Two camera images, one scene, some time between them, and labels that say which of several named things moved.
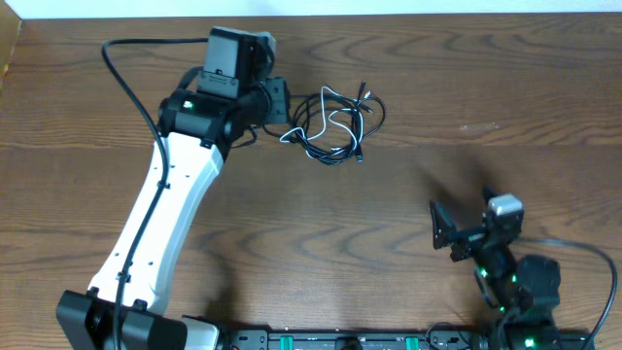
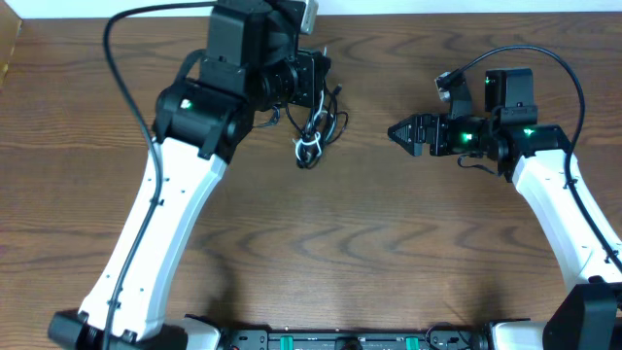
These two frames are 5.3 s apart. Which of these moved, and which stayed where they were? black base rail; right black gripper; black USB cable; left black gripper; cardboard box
Moved: black USB cable; right black gripper; left black gripper
Stayed: cardboard box; black base rail
